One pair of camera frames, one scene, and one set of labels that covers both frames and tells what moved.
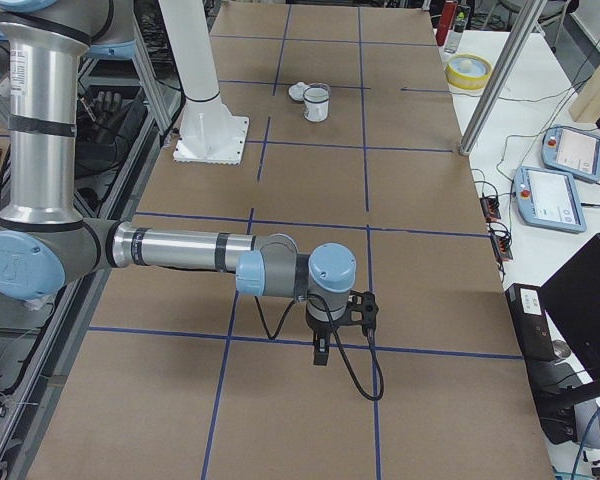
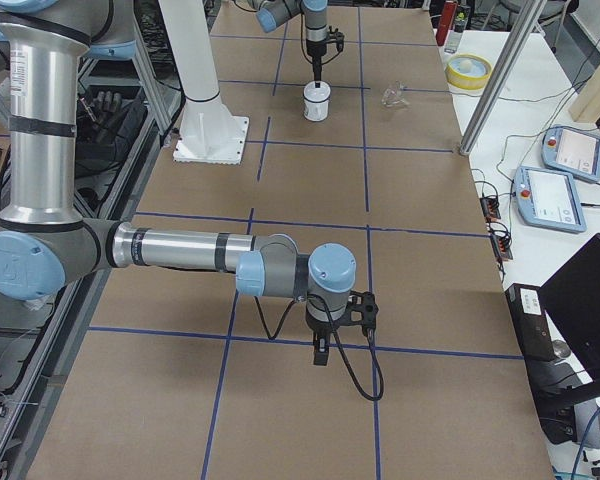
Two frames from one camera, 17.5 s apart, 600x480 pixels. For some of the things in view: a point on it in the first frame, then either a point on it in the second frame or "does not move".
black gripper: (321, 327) to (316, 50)
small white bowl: (296, 91) to (315, 94)
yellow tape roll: (468, 72) does not move
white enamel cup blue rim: (316, 102) does not move
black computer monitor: (582, 299) does not move
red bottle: (446, 17) does not move
